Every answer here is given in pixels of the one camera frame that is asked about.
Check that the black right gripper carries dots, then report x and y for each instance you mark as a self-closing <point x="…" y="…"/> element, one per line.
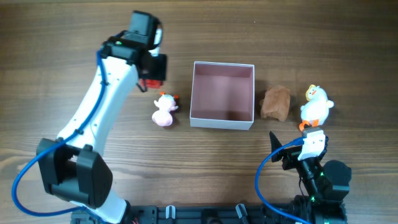
<point x="290" y="156"/>

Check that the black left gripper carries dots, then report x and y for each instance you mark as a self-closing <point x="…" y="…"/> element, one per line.
<point x="158" y="73"/>

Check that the red toy truck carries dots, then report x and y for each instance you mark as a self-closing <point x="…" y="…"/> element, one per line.
<point x="154" y="84"/>

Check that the brown plush toy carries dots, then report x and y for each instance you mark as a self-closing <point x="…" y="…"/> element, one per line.
<point x="276" y="103"/>

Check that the white plush duck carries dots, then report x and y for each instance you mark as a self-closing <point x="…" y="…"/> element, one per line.
<point x="315" y="112"/>

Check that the pink plush pig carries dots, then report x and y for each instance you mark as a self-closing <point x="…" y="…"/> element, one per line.
<point x="165" y="104"/>

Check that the white cardboard box pink inside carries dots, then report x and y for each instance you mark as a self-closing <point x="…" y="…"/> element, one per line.
<point x="222" y="95"/>

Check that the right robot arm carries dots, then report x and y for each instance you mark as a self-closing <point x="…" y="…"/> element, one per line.
<point x="326" y="185"/>

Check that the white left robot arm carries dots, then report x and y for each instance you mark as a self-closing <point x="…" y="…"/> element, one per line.
<point x="72" y="166"/>

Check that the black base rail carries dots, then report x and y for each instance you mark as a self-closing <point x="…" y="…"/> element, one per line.
<point x="206" y="215"/>

